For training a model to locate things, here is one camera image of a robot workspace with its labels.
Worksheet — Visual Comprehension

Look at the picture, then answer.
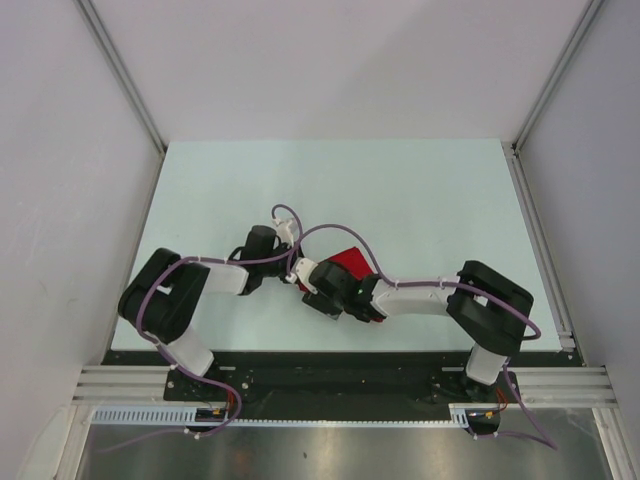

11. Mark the red cloth napkin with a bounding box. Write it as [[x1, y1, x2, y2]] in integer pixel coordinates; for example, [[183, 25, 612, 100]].
[[318, 247, 386, 323]]

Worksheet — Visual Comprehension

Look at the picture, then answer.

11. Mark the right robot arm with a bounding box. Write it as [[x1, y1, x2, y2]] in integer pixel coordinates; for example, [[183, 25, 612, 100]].
[[290, 258, 540, 401]]

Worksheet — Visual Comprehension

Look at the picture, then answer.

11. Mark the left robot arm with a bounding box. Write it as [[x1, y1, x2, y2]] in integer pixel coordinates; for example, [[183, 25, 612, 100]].
[[117, 218, 299, 400]]

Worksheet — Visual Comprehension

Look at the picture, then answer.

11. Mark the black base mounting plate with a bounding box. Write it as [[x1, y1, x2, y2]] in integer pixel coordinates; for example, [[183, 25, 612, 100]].
[[101, 349, 584, 426]]

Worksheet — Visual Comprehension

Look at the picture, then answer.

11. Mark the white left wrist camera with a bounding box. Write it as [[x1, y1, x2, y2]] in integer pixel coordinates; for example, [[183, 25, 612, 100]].
[[272, 217, 299, 245]]

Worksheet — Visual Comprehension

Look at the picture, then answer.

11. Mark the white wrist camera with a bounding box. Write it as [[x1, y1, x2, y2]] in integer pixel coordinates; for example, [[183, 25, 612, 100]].
[[272, 217, 299, 245], [285, 258, 318, 295]]

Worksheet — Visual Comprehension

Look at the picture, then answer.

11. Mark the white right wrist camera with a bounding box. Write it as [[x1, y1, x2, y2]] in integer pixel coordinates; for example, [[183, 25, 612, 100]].
[[285, 258, 318, 295]]

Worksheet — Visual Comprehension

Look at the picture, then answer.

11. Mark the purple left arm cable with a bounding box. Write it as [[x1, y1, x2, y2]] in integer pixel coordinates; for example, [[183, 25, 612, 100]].
[[97, 204, 304, 454]]

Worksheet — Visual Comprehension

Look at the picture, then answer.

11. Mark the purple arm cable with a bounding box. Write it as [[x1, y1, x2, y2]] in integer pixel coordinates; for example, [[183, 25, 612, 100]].
[[97, 204, 304, 454], [287, 224, 557, 451]]

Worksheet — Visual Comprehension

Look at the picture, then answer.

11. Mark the white slotted cable duct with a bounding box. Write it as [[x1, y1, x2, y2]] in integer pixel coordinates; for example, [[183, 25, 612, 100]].
[[88, 402, 504, 429]]

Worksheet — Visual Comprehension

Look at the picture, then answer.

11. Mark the right aluminium frame post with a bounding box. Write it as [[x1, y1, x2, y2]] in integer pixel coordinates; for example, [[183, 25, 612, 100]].
[[512, 0, 609, 151]]

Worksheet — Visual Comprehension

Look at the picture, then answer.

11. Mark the aluminium frame post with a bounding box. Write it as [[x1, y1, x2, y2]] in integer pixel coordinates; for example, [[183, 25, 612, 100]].
[[72, 0, 167, 154], [512, 0, 609, 151]]

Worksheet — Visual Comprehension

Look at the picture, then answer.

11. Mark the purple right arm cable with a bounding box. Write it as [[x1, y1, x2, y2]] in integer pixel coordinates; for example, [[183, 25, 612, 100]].
[[287, 224, 557, 451]]

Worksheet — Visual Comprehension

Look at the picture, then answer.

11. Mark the left aluminium frame post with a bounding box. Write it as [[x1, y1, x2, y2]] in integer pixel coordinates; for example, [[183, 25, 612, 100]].
[[72, 0, 167, 154]]

